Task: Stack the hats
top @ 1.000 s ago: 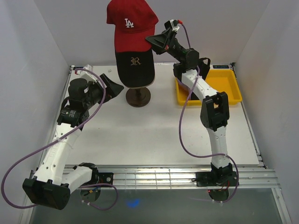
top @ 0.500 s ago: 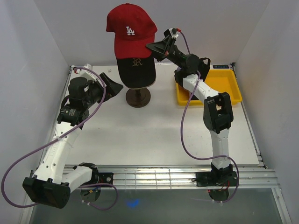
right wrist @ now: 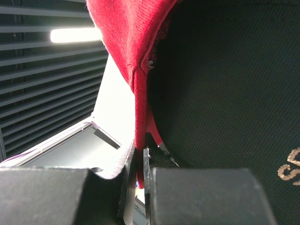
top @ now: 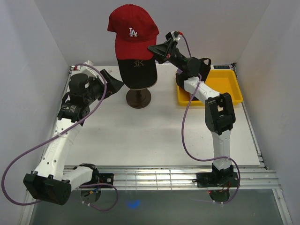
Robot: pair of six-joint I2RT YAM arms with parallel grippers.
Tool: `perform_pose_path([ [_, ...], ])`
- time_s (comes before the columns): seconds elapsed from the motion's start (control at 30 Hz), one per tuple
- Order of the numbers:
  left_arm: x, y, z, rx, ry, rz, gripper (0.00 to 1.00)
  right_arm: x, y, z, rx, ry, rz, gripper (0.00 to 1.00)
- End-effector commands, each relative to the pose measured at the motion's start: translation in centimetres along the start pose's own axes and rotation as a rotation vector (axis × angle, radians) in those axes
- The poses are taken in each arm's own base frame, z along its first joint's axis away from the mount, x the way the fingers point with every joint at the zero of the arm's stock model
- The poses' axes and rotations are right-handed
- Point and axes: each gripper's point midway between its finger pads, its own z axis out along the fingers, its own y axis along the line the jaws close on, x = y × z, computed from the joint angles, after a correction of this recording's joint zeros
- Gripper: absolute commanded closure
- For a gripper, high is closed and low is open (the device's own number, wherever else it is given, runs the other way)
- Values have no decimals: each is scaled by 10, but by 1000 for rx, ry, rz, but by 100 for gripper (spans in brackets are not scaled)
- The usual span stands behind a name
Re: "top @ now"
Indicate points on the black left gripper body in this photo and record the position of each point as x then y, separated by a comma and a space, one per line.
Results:
97, 90

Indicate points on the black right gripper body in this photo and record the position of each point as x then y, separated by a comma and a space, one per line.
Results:
176, 59

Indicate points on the black baseball cap gold logo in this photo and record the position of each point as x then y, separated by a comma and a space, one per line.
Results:
138, 74

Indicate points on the red and black baseball cap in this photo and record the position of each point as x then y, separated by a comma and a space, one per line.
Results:
135, 31

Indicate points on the black cap white NY logo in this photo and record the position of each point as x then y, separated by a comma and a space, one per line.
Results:
205, 67

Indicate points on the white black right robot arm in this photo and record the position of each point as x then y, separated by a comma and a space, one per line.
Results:
219, 113

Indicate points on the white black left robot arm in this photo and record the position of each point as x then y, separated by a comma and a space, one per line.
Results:
48, 182

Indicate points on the beige mannequin head on stand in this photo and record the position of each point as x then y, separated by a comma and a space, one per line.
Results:
138, 98

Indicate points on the yellow plastic bin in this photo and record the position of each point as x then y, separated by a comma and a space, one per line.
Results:
220, 80

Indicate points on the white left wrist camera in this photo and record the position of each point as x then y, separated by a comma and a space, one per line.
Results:
85, 66

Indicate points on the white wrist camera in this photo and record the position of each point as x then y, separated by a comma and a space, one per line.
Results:
85, 66
176, 35

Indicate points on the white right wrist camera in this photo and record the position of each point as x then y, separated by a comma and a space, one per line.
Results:
176, 35

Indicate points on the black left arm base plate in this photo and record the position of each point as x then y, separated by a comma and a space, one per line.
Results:
105, 178

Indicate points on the aluminium mounting rail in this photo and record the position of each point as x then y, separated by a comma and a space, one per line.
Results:
180, 178

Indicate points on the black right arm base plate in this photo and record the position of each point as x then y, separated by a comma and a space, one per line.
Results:
207, 180

